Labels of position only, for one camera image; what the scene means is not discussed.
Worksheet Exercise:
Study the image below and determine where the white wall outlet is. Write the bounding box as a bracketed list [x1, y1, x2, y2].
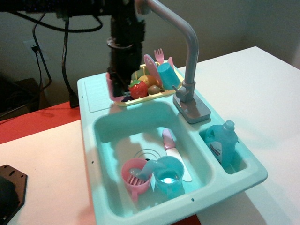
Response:
[23, 39, 50, 62]

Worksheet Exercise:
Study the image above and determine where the pink fork in rack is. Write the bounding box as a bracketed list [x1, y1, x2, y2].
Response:
[154, 48, 165, 65]

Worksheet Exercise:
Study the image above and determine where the yellow dish rack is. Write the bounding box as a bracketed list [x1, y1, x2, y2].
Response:
[117, 61, 184, 107]

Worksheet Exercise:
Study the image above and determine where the blue dish soap bottle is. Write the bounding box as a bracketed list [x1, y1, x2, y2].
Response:
[204, 120, 238, 168]

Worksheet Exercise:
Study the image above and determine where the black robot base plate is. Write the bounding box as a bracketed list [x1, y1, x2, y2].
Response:
[0, 165, 28, 225]

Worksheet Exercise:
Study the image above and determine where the black power cable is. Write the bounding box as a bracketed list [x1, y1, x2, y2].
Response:
[32, 11, 52, 91]

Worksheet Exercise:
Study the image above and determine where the blue cup in rack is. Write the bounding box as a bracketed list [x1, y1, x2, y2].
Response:
[157, 62, 180, 90]

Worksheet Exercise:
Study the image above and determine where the red toy strawberry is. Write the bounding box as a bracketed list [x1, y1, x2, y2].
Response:
[128, 80, 148, 99]

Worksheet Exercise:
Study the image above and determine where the pink plate in rack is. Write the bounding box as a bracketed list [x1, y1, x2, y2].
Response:
[143, 54, 162, 86]

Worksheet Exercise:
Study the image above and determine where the black gooseneck clamp stand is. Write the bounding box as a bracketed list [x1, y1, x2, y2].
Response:
[61, 17, 80, 108]

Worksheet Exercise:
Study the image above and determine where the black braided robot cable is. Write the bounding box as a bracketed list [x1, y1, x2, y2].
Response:
[9, 11, 103, 32]

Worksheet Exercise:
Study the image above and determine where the pink mug in sink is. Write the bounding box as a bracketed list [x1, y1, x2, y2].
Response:
[121, 158, 152, 202]

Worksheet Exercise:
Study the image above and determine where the blue mug in sink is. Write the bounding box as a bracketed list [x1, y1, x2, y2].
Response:
[153, 156, 184, 199]

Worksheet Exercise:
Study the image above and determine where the orange toy fruit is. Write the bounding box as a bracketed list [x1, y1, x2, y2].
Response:
[138, 75, 158, 88]

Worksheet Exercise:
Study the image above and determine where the teal toy sink unit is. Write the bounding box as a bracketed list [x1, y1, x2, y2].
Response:
[77, 74, 268, 225]

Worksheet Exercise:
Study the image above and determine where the grey toy faucet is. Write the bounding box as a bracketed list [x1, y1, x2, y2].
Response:
[135, 0, 211, 124]

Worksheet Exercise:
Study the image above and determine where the blue plastic spoon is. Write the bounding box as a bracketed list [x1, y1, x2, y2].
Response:
[128, 160, 166, 181]

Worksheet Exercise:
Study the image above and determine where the pink utensil behind cup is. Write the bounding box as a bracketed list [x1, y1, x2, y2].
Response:
[167, 56, 174, 69]

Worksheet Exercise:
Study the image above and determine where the pink handled toy knife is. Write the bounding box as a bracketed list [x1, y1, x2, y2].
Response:
[162, 128, 193, 182]

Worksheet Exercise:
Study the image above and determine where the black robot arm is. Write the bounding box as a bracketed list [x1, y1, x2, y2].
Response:
[0, 0, 145, 98]

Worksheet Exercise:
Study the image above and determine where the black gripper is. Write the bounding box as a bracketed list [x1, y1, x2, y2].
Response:
[106, 39, 142, 97]

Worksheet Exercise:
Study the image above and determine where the pink fork in mug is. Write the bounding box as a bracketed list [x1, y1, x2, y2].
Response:
[127, 175, 145, 186]

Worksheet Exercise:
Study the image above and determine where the brown toy kiwi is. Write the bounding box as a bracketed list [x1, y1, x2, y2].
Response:
[148, 85, 165, 95]

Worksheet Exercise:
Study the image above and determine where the purple toy eggplant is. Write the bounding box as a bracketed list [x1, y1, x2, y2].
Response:
[122, 91, 134, 102]

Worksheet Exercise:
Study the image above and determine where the pink plastic cup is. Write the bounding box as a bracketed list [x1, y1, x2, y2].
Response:
[105, 72, 129, 105]

